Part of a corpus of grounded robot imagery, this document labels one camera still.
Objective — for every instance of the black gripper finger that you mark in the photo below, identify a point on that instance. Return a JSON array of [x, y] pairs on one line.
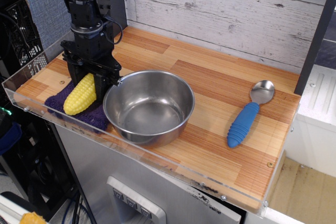
[[77, 72], [102, 84]]

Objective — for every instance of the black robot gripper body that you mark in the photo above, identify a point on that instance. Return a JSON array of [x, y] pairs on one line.
[[95, 50]]

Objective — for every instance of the yellow plastic corn cob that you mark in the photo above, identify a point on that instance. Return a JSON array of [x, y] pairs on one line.
[[81, 97]]

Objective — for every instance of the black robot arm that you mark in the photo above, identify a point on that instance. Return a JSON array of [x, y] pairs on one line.
[[89, 16]]

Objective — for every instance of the purple knitted towel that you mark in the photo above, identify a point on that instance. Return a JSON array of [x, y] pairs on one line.
[[93, 115]]

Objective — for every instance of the stainless steel bowl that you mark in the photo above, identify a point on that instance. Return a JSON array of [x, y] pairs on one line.
[[149, 108]]

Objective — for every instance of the black plastic crate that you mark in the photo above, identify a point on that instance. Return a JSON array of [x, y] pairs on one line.
[[22, 40]]

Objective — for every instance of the clear acrylic table guard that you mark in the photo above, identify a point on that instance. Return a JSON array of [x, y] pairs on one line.
[[200, 157]]

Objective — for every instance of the silver toy appliance front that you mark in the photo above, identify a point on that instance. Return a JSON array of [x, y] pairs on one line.
[[93, 163]]

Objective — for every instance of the white ridged side counter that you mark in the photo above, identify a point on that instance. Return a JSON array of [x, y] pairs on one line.
[[318, 98]]

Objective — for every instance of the dark grey left post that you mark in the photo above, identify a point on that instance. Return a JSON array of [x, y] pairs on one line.
[[116, 1]]

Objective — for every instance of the dark grey post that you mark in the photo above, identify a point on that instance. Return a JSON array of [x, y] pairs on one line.
[[318, 37], [116, 1]]

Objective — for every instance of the blue handled metal spoon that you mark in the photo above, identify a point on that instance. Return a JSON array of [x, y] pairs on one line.
[[261, 93]]

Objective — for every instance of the dark grey right post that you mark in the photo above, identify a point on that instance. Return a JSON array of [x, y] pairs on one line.
[[318, 37]]

